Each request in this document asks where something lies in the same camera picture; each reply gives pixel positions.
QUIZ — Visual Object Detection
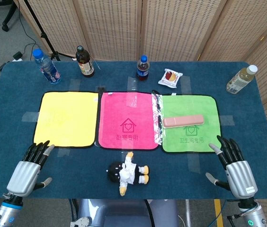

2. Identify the black office chair base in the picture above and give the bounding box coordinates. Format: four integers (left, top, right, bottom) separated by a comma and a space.
0, 0, 18, 32

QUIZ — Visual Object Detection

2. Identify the green cloth with house print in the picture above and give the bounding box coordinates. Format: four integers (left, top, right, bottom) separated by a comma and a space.
158, 94, 222, 154

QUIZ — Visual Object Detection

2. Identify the clear water bottle blue cap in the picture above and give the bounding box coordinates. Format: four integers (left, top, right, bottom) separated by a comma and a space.
32, 48, 62, 85

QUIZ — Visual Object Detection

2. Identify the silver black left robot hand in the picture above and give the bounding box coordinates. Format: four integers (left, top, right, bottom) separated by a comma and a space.
6, 140, 55, 197

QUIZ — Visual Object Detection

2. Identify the yellow cloth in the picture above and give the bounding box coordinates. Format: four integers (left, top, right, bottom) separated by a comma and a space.
32, 91, 99, 148

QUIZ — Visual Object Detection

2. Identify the white snack packet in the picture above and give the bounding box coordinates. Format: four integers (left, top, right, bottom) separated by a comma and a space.
158, 68, 184, 88

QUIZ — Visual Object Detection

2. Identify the black tripod stand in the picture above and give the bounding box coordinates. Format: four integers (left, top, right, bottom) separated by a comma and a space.
23, 0, 75, 61

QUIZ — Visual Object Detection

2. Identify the cola bottle blue cap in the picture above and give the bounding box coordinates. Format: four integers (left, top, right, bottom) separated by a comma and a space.
136, 55, 150, 81

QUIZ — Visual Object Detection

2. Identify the pink cloth with house print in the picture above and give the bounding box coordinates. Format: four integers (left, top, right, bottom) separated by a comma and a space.
96, 91, 160, 151

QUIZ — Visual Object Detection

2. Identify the pink rectangular case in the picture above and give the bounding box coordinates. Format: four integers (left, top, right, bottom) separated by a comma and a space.
162, 114, 205, 130

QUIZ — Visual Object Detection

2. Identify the black plush toy white coat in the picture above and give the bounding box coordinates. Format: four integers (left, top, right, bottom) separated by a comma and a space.
107, 151, 150, 196

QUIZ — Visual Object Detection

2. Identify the brown tea bottle dark cap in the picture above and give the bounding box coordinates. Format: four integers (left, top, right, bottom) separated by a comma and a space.
75, 45, 95, 78

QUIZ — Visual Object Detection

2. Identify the blue carpet table cover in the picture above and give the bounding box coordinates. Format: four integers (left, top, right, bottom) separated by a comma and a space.
0, 61, 267, 200

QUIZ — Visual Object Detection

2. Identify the wicker folding screen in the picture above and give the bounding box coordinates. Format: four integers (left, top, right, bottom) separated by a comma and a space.
14, 0, 267, 227

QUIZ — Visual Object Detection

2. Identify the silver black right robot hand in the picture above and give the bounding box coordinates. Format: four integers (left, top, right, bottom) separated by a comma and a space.
205, 135, 259, 199

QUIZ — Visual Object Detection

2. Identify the grey robot torso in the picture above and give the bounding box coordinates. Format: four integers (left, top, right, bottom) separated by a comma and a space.
69, 198, 179, 227

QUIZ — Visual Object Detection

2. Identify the pale drink bottle white cap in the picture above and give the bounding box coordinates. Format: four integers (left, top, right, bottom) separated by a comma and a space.
226, 64, 258, 95

